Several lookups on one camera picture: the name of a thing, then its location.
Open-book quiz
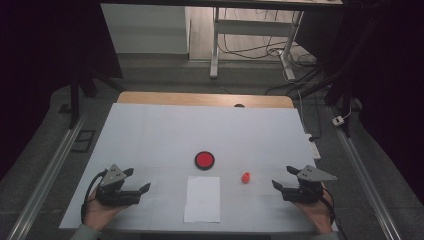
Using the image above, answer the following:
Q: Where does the dark curtain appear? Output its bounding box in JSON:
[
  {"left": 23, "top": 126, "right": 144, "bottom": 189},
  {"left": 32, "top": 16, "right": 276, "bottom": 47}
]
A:
[
  {"left": 294, "top": 0, "right": 424, "bottom": 198},
  {"left": 0, "top": 0, "right": 124, "bottom": 181}
]

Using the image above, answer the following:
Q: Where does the black stand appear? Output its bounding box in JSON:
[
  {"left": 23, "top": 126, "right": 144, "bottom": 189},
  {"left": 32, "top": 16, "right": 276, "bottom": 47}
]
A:
[
  {"left": 294, "top": 66, "right": 359, "bottom": 138},
  {"left": 68, "top": 68, "right": 126, "bottom": 129}
]

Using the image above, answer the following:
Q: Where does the person's left hand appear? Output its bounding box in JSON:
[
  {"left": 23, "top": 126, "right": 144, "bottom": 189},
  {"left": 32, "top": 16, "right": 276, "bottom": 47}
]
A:
[{"left": 83, "top": 186, "right": 129, "bottom": 231}]

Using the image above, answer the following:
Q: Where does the small white paper sheet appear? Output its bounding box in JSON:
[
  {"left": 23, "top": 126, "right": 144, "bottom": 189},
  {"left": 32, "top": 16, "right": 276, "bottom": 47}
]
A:
[{"left": 183, "top": 175, "right": 222, "bottom": 224}]

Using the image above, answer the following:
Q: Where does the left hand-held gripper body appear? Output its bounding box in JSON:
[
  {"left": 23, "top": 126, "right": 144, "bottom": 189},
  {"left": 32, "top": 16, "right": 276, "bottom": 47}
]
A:
[{"left": 95, "top": 163, "right": 142, "bottom": 208}]

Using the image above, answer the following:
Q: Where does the white power strip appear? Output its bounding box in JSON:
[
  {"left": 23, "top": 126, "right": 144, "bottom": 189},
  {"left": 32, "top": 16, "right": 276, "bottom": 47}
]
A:
[{"left": 304, "top": 133, "right": 322, "bottom": 160}]

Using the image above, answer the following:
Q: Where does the person's right hand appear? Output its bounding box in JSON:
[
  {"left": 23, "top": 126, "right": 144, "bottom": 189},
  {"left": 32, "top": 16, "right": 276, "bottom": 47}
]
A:
[{"left": 293, "top": 191, "right": 335, "bottom": 234}]

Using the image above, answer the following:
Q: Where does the white-legged desk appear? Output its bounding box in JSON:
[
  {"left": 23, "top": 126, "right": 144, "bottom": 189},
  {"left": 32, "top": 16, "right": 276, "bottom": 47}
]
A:
[{"left": 99, "top": 0, "right": 344, "bottom": 82}]

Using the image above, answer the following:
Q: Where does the white partition panel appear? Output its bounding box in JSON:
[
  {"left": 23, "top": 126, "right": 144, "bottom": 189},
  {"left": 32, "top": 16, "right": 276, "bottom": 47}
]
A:
[{"left": 100, "top": 3, "right": 188, "bottom": 55}]

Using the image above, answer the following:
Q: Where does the round red ink pad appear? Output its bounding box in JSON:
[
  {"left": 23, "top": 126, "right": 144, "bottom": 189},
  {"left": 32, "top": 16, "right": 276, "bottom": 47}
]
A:
[{"left": 194, "top": 150, "right": 216, "bottom": 171}]

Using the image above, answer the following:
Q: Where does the aluminium rail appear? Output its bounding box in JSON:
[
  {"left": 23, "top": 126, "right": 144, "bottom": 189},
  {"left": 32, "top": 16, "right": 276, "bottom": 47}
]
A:
[
  {"left": 328, "top": 106, "right": 401, "bottom": 240},
  {"left": 6, "top": 111, "right": 88, "bottom": 240}
]

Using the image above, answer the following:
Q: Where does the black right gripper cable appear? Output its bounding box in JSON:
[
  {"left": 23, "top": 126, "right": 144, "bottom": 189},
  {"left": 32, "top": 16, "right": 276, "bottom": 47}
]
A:
[{"left": 320, "top": 182, "right": 336, "bottom": 225}]

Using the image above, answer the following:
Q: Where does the black floor socket plate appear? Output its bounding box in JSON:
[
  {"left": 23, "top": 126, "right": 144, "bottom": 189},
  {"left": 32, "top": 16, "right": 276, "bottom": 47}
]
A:
[{"left": 70, "top": 129, "right": 97, "bottom": 154}]

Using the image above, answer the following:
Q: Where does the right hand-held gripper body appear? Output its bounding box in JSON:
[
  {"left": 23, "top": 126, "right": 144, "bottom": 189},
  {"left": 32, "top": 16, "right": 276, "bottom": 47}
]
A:
[{"left": 281, "top": 164, "right": 338, "bottom": 204}]

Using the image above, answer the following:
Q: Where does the black floor cable tangle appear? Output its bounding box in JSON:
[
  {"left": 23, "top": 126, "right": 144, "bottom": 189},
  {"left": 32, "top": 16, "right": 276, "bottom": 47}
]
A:
[{"left": 218, "top": 8, "right": 318, "bottom": 68}]

